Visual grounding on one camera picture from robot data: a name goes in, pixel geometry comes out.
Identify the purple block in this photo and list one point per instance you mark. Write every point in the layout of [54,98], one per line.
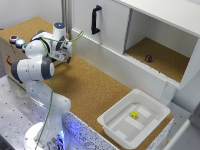
[148,58]

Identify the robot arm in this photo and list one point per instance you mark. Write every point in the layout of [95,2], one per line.
[36,68]

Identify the white plastic box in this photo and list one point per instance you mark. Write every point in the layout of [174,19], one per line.
[113,123]

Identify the red button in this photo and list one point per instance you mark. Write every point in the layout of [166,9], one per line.
[13,38]

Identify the white cabinet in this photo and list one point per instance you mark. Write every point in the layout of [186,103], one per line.
[160,20]

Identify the white sliding door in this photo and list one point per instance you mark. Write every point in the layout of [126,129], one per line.
[113,23]

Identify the yellow block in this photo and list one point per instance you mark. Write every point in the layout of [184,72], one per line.
[134,114]

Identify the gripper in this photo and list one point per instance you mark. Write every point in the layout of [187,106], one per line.
[64,46]

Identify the green button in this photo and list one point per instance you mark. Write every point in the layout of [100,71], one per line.
[24,47]

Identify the blue button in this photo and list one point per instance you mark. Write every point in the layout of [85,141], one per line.
[20,42]

